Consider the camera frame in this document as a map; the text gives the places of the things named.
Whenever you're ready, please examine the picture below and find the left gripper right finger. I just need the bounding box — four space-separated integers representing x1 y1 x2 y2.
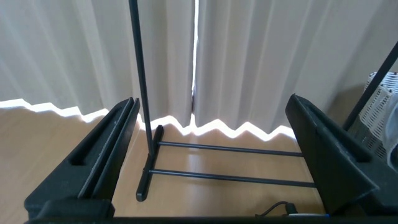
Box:
285 93 398 215

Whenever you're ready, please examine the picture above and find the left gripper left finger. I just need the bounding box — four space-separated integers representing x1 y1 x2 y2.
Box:
24 96 141 218

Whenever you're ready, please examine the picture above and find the white laundry basket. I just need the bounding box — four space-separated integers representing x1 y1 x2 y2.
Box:
347 71 398 174

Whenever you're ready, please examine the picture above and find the black clothes rack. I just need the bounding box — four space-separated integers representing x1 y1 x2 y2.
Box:
128 0 398 202

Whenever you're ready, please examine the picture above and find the white curtain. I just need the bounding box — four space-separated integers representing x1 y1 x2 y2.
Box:
0 0 382 142

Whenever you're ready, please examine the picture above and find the black cable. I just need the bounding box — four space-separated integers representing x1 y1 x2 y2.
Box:
254 200 330 218

